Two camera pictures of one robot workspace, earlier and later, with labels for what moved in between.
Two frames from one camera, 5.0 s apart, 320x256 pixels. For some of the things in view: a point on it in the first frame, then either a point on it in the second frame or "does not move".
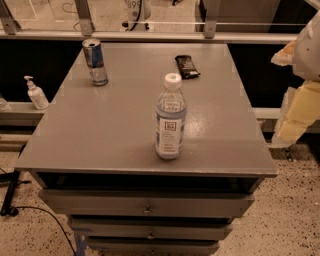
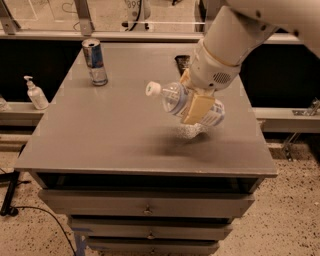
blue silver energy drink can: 94,57 does not move
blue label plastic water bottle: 170,119 to 179,102
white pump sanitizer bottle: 36,94 does not move
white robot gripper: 308,53 to 209,72
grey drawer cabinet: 94,154 does not move
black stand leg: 11,179 does not move
